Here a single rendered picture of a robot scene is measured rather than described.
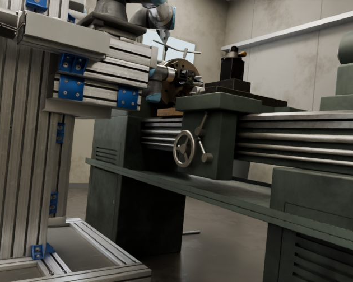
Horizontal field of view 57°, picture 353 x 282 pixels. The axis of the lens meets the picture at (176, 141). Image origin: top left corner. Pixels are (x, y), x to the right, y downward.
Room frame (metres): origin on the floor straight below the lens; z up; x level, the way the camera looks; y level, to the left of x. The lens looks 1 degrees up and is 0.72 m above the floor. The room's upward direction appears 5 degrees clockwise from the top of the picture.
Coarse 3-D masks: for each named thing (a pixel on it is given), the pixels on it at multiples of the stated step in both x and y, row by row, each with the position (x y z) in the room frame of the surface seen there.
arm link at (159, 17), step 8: (136, 0) 1.27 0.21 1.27; (144, 0) 1.27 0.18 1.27; (152, 0) 1.26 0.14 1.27; (160, 0) 1.27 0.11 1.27; (152, 8) 1.36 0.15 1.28; (160, 8) 1.44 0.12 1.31; (168, 8) 1.61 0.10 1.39; (152, 16) 1.56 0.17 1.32; (160, 16) 1.54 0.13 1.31; (168, 16) 1.61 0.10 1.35; (152, 24) 1.68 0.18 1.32; (160, 24) 1.63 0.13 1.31; (168, 24) 1.66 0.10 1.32
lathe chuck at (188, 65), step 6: (168, 60) 1.94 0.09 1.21; (174, 60) 1.92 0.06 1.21; (180, 60) 1.95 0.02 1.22; (186, 60) 1.97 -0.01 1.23; (180, 66) 1.95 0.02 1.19; (186, 66) 1.97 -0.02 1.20; (192, 66) 1.99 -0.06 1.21; (198, 72) 2.02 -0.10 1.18; (162, 84) 1.89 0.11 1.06; (168, 84) 1.91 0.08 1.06; (162, 90) 1.89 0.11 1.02; (168, 90) 1.91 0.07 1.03; (174, 90) 1.93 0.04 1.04; (162, 96) 1.89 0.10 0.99; (168, 96) 1.91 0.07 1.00; (162, 102) 1.92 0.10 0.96; (168, 108) 1.96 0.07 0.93
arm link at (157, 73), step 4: (156, 68) 1.63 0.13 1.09; (160, 68) 1.65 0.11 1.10; (164, 68) 1.66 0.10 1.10; (152, 72) 1.63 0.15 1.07; (156, 72) 1.64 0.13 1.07; (160, 72) 1.65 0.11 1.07; (164, 72) 1.66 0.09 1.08; (168, 72) 1.67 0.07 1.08; (152, 76) 1.64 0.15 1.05; (156, 76) 1.64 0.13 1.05; (160, 76) 1.65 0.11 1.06; (164, 76) 1.67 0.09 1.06; (160, 80) 1.65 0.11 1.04; (164, 80) 1.69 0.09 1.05
